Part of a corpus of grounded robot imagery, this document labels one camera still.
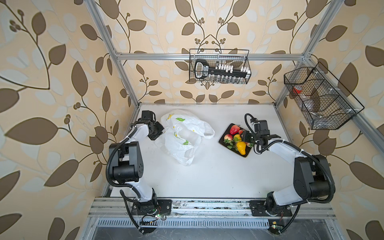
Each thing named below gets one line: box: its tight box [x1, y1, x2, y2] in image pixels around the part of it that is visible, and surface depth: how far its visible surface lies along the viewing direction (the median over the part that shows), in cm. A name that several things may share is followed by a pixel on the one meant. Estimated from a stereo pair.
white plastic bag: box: [155, 109, 215, 166], surface depth 90 cm
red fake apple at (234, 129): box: [229, 125, 240, 135], surface depth 103 cm
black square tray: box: [218, 123, 254, 158], surface depth 96 cm
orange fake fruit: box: [236, 141, 247, 155], surface depth 93 cm
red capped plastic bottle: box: [292, 85, 303, 94], surface depth 88 cm
